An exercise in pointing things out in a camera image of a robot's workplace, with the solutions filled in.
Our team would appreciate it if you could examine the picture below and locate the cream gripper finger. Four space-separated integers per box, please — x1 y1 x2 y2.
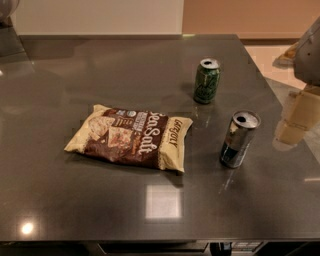
275 85 320 146

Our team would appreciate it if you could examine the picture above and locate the sea salt chips bag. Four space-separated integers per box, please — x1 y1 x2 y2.
65 104 192 172

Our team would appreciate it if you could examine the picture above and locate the silver blue redbull can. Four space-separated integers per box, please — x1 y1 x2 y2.
220 110 261 168

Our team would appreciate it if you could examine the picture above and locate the green soda can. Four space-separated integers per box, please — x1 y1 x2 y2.
193 58 221 104

